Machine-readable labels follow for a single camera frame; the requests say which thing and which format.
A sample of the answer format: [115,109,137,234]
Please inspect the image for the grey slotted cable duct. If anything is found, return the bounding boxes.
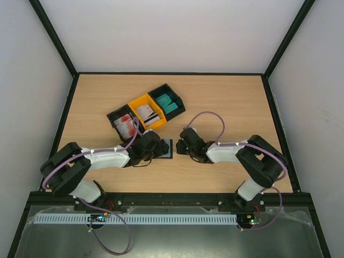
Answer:
[33,213,237,225]

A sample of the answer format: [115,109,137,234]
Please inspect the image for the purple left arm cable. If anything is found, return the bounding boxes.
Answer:
[42,117,140,255]

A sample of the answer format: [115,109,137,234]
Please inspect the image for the black enclosure frame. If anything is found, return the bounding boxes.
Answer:
[8,0,330,257]

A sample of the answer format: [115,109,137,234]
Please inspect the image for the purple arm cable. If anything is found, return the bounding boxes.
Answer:
[185,111,288,232]
[42,117,140,255]

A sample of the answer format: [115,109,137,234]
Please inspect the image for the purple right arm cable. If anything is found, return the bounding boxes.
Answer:
[185,111,288,232]

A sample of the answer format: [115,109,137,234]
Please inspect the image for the teal card stack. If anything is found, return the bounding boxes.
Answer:
[155,94,178,114]

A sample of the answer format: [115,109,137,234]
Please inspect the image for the black leather card holder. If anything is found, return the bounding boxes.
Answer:
[159,139,173,159]

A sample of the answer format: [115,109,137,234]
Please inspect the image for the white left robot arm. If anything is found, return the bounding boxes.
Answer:
[40,131,173,207]

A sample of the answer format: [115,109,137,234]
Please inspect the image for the white striped cards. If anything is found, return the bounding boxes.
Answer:
[136,104,160,127]

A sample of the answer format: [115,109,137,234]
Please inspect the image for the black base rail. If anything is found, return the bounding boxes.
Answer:
[28,190,312,213]

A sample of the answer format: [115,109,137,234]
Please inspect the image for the yellow middle card bin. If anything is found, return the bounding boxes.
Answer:
[128,94,167,130]

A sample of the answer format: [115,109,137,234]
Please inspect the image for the black card bin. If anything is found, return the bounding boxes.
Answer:
[106,104,137,142]
[148,83,185,121]

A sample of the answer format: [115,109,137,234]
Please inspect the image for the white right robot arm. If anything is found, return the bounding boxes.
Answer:
[176,128,288,211]

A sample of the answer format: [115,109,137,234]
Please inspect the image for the black left card bin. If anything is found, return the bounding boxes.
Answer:
[106,104,137,142]

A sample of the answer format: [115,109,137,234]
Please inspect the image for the red and white cards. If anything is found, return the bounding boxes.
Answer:
[114,114,139,140]

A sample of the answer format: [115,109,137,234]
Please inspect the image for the black right card bin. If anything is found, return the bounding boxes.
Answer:
[148,83,185,121]

